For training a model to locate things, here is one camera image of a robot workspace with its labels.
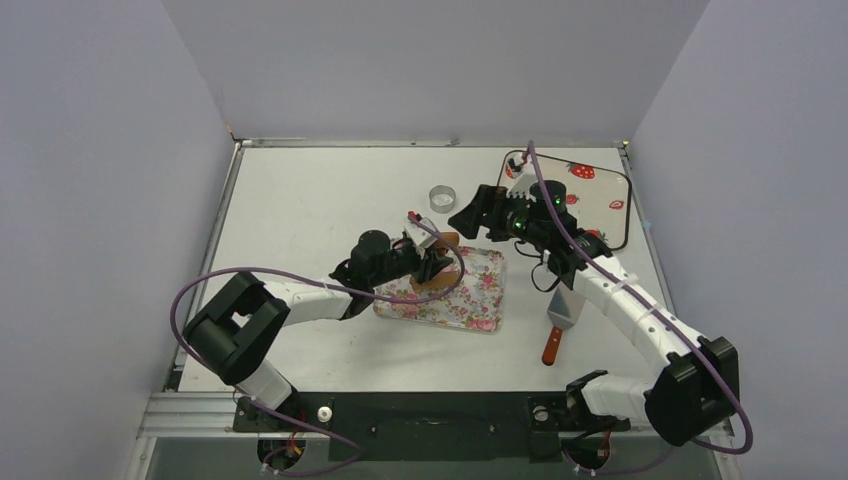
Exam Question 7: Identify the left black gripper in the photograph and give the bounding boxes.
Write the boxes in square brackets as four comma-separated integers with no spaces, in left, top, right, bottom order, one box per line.
[369,242,452,288]

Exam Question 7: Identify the floral pattern tray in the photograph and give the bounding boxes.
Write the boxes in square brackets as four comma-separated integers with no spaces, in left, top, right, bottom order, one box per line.
[372,246,506,333]

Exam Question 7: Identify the metal spatula wooden handle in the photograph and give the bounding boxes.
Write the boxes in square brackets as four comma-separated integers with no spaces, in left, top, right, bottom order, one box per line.
[541,285,586,366]

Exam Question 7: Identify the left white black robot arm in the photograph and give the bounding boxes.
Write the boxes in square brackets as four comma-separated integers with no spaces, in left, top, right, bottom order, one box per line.
[177,230,462,430]

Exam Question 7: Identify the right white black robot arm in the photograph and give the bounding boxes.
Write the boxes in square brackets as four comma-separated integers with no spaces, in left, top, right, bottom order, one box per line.
[448,181,739,446]

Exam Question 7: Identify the strawberry pattern tray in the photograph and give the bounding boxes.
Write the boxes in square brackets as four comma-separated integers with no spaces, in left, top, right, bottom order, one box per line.
[537,153,632,251]

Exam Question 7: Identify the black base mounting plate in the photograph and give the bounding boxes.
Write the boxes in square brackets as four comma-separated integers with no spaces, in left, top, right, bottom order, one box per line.
[231,392,631,464]

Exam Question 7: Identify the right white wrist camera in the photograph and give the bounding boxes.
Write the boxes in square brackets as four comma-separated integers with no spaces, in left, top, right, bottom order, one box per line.
[504,164,538,201]

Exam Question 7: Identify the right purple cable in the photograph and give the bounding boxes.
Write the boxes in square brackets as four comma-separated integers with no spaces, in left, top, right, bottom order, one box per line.
[526,140,755,478]

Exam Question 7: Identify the purple cable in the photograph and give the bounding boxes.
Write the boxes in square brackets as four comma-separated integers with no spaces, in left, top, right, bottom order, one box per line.
[169,215,466,480]
[526,140,755,478]

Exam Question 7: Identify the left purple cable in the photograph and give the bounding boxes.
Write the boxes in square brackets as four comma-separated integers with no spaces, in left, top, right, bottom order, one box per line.
[169,215,466,480]

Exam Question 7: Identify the aluminium front rail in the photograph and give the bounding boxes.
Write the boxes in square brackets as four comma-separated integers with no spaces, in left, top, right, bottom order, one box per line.
[137,390,735,440]

